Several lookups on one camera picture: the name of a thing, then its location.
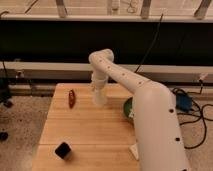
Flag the green bowl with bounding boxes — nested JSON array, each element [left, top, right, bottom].
[[123, 97, 134, 119]]

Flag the black cable on wall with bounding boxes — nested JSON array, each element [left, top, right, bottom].
[[134, 13, 165, 74]]

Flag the white ceramic cup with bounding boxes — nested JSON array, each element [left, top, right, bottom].
[[93, 90, 107, 106]]

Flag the grey wall rail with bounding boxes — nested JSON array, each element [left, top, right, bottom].
[[0, 61, 213, 83]]

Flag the blue power box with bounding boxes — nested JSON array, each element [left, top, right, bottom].
[[176, 94, 192, 112]]

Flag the white rectangular eraser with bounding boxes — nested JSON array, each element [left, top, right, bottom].
[[129, 143, 139, 160]]

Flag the black floor cables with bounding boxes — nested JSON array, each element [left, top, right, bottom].
[[171, 87, 213, 150]]

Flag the red chili pepper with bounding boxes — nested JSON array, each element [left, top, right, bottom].
[[68, 90, 76, 108]]

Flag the black square cup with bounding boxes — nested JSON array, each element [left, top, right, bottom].
[[55, 142, 72, 160]]

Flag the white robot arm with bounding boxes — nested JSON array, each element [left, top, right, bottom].
[[89, 49, 192, 171]]

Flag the black chair base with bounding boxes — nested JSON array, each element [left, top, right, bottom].
[[0, 79, 13, 142]]

